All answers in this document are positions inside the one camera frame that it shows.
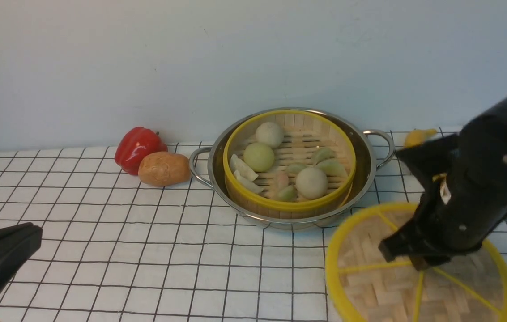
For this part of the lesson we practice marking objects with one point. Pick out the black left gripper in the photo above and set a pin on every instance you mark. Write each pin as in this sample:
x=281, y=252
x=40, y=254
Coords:
x=7, y=250

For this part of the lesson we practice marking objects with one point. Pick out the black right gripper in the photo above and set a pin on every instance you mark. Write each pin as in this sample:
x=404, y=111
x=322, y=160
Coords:
x=461, y=207

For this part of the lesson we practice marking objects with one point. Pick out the yellow bamboo steamer lid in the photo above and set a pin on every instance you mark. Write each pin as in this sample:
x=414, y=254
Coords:
x=364, y=287

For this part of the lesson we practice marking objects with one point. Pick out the yellow rimmed bamboo steamer basket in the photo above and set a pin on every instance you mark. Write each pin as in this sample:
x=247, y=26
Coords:
x=289, y=164

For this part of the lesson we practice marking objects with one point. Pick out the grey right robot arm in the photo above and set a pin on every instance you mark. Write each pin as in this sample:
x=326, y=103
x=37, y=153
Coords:
x=464, y=177

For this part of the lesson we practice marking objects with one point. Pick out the stainless steel pot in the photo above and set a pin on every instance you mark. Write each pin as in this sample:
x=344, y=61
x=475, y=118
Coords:
x=205, y=165

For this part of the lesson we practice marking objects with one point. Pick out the yellow banana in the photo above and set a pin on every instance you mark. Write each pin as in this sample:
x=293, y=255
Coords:
x=418, y=136

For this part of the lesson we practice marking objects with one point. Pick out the large green dumpling right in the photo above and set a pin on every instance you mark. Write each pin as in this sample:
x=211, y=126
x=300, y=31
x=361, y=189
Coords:
x=332, y=168

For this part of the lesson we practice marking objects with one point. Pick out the large white round bun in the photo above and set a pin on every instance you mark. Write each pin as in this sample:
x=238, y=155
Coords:
x=311, y=183

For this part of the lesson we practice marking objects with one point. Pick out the green dumpling back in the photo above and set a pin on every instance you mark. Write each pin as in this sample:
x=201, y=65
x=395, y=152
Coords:
x=322, y=154

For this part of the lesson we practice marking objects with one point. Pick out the small green dumpling front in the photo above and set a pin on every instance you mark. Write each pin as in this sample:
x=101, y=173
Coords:
x=288, y=194

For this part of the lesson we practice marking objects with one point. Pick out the small green dumpling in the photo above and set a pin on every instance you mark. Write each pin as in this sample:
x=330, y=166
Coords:
x=295, y=168
x=288, y=194

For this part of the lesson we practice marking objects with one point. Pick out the small green dumpling middle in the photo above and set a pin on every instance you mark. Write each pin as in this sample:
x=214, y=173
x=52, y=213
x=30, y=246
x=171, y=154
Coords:
x=295, y=168

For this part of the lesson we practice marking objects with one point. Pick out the pink shrimp dumpling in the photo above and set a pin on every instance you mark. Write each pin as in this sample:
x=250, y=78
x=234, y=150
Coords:
x=281, y=180

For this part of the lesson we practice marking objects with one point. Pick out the red bell pepper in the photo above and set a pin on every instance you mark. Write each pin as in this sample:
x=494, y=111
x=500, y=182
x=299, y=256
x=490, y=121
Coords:
x=135, y=146

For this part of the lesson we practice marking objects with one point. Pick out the white dumpling lower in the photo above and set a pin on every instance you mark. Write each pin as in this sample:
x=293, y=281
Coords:
x=250, y=186

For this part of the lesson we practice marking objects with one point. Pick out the white dumpling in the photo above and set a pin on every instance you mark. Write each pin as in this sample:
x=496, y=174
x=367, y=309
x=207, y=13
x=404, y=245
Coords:
x=239, y=167
x=250, y=186

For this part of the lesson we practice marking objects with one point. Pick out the brown potato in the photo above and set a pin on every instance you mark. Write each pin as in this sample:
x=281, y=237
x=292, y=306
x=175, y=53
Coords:
x=161, y=169

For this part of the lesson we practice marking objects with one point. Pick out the pale green round bun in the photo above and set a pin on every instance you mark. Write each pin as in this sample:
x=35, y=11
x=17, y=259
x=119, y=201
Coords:
x=259, y=156

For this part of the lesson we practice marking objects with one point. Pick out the white dumpling upper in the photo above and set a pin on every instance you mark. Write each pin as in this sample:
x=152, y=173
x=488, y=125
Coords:
x=239, y=167

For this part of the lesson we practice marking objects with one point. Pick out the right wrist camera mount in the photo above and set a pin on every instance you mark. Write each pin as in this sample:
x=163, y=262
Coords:
x=430, y=159

